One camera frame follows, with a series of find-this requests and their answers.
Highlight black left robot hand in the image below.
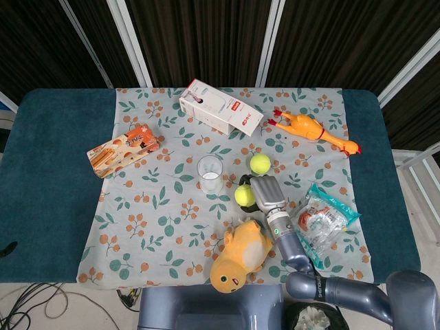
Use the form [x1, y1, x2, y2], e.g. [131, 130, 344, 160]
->
[0, 240, 19, 257]

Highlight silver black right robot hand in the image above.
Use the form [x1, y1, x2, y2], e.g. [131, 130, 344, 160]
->
[239, 174, 289, 214]

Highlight yellow tennis ball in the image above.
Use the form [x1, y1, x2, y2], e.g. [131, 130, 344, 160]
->
[250, 153, 272, 174]
[234, 184, 256, 207]

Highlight clear plastic cup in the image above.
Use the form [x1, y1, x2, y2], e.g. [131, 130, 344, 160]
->
[196, 155, 224, 195]

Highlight teal clear snack bag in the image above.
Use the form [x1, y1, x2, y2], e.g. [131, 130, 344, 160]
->
[294, 182, 362, 270]

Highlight yellow plush animal toy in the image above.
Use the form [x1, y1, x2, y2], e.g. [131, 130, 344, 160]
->
[210, 219, 274, 294]

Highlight teal fabric table cover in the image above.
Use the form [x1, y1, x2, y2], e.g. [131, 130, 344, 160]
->
[0, 88, 422, 285]

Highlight orange rubber chicken toy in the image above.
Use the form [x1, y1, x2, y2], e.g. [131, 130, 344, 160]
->
[267, 109, 362, 157]

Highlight white carton box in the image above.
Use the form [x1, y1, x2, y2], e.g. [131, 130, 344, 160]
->
[178, 78, 265, 138]

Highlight floral leaf print tablecloth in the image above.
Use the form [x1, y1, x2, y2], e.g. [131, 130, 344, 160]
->
[77, 87, 375, 286]

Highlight power strip with plugs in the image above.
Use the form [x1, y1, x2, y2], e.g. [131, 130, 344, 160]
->
[115, 287, 142, 309]

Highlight black trash bin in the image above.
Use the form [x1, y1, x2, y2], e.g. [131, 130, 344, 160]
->
[285, 301, 350, 330]

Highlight blue-grey robot torso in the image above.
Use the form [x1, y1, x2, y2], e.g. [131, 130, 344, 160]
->
[137, 284, 286, 330]

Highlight white blue framed board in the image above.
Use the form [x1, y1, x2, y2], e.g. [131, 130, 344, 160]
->
[0, 91, 19, 120]

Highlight orange biscuit snack box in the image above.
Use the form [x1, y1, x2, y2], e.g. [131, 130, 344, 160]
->
[86, 123, 160, 179]

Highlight white metal rack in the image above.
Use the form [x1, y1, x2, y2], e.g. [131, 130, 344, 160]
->
[393, 142, 440, 221]

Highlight loose floor cables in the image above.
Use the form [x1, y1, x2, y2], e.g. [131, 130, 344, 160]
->
[0, 282, 87, 330]

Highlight white partition frame post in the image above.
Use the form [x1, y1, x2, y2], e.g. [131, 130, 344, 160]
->
[106, 0, 153, 87]
[256, 0, 287, 87]
[376, 27, 440, 106]
[58, 0, 114, 89]

